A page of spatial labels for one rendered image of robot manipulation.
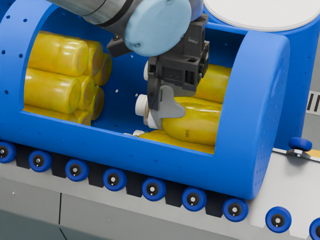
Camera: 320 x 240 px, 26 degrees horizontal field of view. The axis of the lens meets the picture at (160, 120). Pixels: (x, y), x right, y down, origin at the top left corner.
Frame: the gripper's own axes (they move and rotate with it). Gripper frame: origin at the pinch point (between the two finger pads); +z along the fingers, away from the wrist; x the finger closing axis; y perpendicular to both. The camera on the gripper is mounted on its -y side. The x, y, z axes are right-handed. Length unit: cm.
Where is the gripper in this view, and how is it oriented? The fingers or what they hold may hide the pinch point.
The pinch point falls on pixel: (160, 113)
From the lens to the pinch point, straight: 118.6
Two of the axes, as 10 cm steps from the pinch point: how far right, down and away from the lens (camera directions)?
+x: 3.3, -5.9, 7.4
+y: 9.4, 2.1, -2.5
